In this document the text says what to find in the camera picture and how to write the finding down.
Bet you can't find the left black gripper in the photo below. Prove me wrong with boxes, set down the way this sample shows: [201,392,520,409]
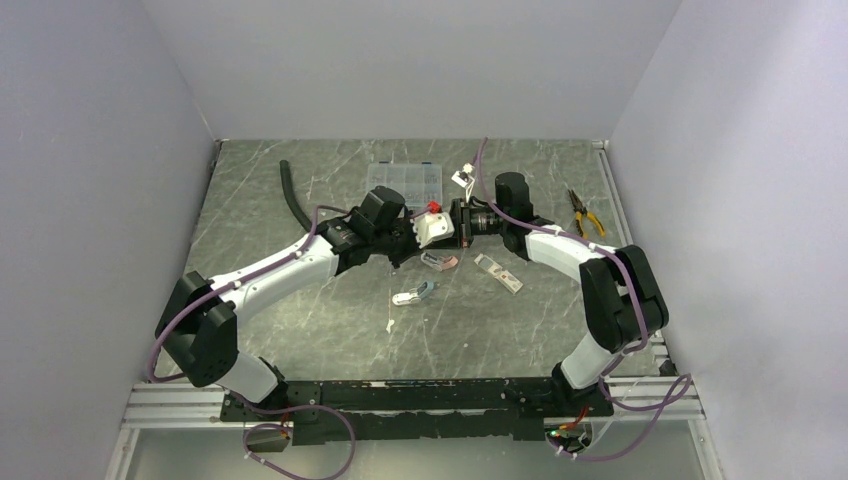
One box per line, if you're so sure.
[372,209,434,269]

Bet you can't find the pink mini stapler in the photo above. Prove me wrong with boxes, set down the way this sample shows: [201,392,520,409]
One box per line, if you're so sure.
[420,252,459,272]

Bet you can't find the blue mini stapler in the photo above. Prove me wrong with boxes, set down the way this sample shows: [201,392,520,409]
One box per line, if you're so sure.
[391,281,435,306]

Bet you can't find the white staple box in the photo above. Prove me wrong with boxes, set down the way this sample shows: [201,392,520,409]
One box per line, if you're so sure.
[474,254,524,294]

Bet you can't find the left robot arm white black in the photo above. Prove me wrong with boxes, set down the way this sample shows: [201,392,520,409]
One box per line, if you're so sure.
[147,187,421,420]

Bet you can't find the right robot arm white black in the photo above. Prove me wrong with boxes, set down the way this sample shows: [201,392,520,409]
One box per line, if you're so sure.
[449,172,669,415]

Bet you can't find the clear plastic organizer box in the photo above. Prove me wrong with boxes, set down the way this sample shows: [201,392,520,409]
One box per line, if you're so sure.
[366,162,443,210]

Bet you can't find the yellow black pliers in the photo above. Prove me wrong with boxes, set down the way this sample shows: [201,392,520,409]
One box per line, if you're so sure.
[567,189,606,239]

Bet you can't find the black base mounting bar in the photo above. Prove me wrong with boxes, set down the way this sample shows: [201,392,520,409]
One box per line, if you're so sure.
[220,377,614,446]

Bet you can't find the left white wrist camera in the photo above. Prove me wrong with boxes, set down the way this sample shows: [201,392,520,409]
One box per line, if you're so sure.
[410,201,455,249]

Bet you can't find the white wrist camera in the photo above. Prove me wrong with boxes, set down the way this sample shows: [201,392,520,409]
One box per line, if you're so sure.
[451,163,476,203]
[410,201,455,249]

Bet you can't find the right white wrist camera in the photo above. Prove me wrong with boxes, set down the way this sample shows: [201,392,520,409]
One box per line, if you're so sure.
[451,163,476,203]

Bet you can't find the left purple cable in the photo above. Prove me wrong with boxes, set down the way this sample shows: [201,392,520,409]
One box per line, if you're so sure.
[145,203,360,480]

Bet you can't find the black rubber hose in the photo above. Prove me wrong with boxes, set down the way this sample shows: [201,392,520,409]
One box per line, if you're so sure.
[278,160,314,233]

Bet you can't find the aluminium frame rail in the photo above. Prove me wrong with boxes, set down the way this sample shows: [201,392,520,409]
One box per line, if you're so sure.
[121,377,706,430]

